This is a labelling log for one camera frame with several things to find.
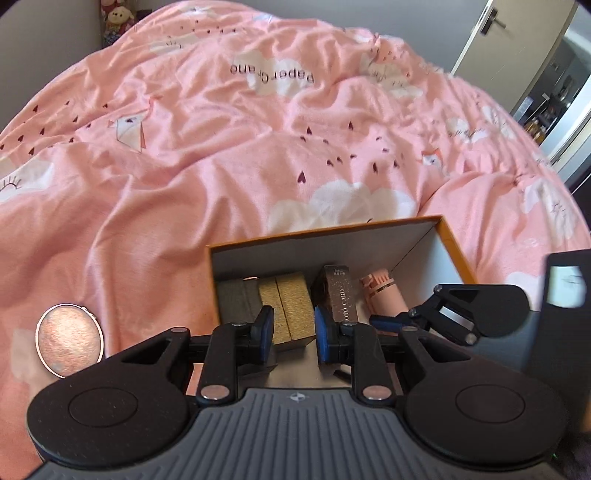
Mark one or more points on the dark grey small box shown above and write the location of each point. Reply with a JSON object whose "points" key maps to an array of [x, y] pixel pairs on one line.
{"points": [[238, 300]]}

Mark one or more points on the black door handle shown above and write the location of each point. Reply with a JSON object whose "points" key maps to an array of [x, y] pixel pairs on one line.
{"points": [[491, 20]]}

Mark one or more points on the gold glitter box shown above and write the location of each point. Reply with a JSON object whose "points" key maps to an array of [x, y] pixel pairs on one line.
{"points": [[294, 320]]}

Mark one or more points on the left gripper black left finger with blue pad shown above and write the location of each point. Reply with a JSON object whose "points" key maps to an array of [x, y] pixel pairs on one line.
{"points": [[134, 405]]}

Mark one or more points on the pink printed bed duvet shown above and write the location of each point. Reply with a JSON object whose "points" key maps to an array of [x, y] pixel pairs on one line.
{"points": [[210, 122]]}

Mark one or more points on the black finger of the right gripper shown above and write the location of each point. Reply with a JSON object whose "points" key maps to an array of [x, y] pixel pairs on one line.
{"points": [[464, 313]]}

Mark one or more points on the white door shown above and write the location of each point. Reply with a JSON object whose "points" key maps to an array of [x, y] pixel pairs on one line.
{"points": [[507, 63]]}

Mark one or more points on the plush toys pile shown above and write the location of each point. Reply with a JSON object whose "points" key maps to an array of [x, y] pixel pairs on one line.
{"points": [[117, 17]]}

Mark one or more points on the orange cardboard box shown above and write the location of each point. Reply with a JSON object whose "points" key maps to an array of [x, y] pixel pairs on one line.
{"points": [[420, 253]]}

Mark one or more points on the brown lettered cosmetic box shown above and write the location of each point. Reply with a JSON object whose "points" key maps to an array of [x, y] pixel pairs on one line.
{"points": [[334, 291]]}

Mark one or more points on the round pink compact mirror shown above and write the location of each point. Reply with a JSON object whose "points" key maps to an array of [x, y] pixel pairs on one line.
{"points": [[68, 339]]}

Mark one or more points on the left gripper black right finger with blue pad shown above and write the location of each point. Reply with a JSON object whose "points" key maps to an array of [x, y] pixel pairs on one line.
{"points": [[461, 407]]}

